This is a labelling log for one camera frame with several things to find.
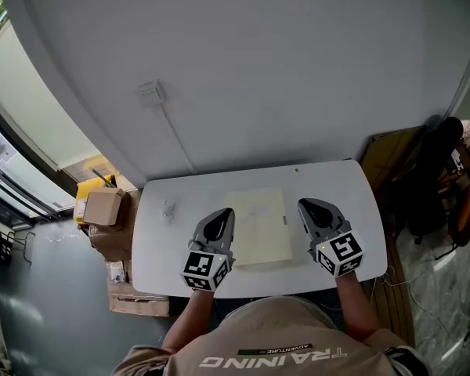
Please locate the person's left forearm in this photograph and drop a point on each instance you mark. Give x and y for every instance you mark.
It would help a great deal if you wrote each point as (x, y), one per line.
(188, 319)

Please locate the white table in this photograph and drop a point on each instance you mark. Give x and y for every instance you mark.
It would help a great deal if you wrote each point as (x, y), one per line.
(160, 257)

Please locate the medium cardboard box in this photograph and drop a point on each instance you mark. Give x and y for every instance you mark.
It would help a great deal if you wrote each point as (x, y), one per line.
(113, 243)

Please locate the wooden slat panel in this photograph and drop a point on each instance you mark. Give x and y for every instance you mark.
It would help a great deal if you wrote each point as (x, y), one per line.
(395, 308)

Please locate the black office chair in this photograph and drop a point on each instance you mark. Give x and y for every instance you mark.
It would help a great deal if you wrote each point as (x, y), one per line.
(423, 194)

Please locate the person's right forearm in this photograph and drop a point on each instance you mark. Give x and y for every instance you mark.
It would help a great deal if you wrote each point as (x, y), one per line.
(356, 308)

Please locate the brown cardboard sheet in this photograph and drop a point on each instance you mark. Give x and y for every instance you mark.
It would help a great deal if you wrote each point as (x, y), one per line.
(391, 155)

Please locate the small cardboard box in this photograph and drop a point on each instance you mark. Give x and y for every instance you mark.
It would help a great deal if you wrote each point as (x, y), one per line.
(102, 208)

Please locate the large taped cardboard box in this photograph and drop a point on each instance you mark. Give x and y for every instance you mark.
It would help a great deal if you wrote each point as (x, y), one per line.
(137, 304)

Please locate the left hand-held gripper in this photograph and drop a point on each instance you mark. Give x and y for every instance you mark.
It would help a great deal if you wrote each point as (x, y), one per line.
(201, 268)

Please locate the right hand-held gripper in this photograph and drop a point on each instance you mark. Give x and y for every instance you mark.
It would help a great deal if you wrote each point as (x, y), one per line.
(340, 253)

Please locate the yellow plastic bin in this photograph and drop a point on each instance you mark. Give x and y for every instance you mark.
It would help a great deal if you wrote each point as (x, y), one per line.
(80, 202)

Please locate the person's beige printed t-shirt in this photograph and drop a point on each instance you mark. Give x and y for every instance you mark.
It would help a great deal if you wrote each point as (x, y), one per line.
(278, 327)

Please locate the window with white blind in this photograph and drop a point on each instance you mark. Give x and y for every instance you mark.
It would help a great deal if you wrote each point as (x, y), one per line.
(19, 100)

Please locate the cream folder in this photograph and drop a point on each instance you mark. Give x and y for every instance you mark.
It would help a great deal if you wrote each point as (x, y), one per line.
(258, 233)

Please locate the orange chair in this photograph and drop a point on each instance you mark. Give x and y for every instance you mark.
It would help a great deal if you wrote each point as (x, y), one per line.
(468, 218)

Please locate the crumpled clear plastic wrap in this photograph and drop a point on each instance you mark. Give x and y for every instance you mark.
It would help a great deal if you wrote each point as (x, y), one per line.
(167, 211)

